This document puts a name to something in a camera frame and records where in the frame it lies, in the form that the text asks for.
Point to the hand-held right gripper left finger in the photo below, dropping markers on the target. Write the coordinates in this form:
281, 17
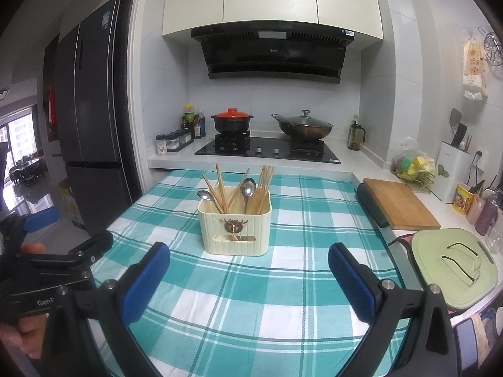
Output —
145, 282

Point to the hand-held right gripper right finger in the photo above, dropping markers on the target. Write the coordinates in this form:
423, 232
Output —
351, 282

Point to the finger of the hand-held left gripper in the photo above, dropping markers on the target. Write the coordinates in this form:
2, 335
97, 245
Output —
41, 219
94, 245

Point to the metal spoon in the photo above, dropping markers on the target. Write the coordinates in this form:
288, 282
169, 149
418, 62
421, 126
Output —
204, 195
248, 186

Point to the cream utensil holder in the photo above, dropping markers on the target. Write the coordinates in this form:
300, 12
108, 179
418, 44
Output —
251, 243

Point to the person's left hand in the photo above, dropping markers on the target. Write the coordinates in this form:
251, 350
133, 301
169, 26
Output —
27, 333

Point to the cardboard box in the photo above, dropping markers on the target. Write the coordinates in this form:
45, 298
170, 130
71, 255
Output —
72, 200

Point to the dark dining table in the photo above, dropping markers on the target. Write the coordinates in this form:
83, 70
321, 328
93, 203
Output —
27, 171

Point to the teal checkered tablecloth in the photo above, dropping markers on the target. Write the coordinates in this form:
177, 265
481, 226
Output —
306, 212

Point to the wooden cutting board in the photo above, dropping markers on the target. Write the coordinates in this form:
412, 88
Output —
401, 204

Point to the red hanging cloth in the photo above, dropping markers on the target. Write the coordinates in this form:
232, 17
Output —
51, 104

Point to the dark refrigerator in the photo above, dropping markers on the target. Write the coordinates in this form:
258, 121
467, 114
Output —
94, 106

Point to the ceiling vent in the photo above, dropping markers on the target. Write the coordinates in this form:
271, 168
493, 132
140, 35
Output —
4, 93

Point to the clear bag yellow green contents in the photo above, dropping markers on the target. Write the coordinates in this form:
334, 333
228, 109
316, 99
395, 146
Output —
416, 165

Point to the yellow printed mug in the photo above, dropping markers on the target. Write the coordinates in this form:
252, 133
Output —
463, 200

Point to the pink cup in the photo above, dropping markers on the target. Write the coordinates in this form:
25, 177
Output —
473, 210

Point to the dark glass kettle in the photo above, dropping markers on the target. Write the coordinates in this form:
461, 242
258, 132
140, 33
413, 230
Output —
355, 135

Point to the white knife block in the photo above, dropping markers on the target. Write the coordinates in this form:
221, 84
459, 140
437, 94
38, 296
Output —
452, 172

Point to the purple bottle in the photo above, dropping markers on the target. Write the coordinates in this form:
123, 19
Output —
487, 216

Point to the yellow-capped bottle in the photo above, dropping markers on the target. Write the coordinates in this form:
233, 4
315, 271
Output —
188, 123

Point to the black gas cooktop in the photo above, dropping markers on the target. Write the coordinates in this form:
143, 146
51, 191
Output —
267, 150

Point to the dark sauce bottle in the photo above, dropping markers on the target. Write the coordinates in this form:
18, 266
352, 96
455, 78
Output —
200, 125

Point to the wok with glass lid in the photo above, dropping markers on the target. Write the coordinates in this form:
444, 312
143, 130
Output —
302, 127

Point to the black clay pot orange lid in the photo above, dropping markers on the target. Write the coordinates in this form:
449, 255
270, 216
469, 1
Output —
232, 121

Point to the black spatula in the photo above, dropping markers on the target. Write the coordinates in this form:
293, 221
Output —
456, 119

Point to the black range hood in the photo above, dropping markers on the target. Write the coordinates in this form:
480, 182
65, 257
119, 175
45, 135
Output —
271, 55

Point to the hanging printed bag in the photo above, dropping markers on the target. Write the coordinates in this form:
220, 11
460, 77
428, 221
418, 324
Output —
473, 70

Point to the metal steaming rack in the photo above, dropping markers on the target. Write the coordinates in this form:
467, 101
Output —
491, 39

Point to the wall socket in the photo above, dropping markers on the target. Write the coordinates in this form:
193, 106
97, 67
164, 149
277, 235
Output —
479, 159

